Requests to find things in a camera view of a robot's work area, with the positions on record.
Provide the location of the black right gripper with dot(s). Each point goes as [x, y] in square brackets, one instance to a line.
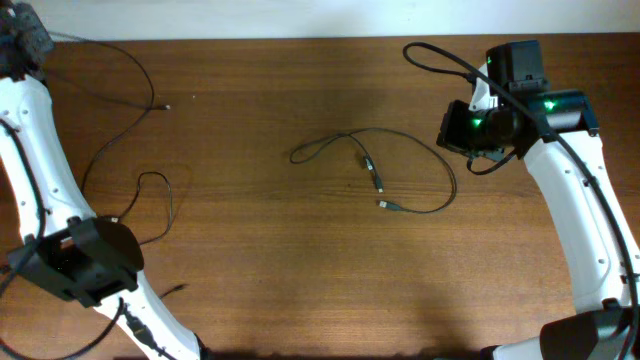
[451, 128]

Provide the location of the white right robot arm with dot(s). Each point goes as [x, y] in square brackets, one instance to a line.
[514, 113]

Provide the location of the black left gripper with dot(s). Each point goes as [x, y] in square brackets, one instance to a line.
[18, 34]

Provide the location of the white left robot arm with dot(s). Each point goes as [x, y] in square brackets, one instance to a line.
[68, 250]

